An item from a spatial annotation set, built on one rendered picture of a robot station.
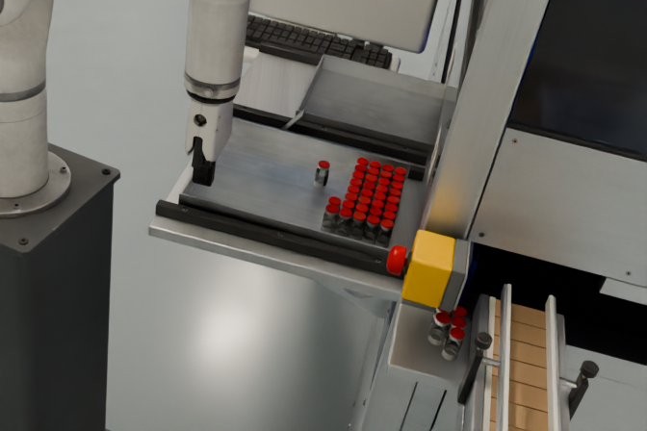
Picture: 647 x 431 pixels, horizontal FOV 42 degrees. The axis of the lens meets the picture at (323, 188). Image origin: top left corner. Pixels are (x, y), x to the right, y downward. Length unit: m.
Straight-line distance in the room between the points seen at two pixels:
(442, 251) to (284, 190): 0.39
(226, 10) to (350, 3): 0.99
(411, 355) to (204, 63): 0.50
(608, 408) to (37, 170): 0.96
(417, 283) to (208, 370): 1.24
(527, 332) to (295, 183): 0.48
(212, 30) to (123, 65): 2.40
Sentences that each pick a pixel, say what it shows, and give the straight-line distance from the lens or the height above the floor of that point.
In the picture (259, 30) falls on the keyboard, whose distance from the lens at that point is 2.08.
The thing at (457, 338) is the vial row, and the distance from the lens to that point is 1.18.
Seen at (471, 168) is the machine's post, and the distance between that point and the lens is 1.13.
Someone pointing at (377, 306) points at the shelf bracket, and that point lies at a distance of 1.44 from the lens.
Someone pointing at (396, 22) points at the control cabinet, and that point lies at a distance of 2.15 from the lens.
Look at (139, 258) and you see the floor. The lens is 2.61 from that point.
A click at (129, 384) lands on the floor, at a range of 2.26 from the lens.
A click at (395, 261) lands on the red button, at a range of 1.14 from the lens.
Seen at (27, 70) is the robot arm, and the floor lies 1.09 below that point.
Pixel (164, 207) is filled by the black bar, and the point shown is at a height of 0.90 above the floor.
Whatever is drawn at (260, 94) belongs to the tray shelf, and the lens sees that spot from 1.70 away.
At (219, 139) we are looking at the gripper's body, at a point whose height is 1.01.
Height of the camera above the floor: 1.71
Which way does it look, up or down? 35 degrees down
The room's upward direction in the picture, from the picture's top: 12 degrees clockwise
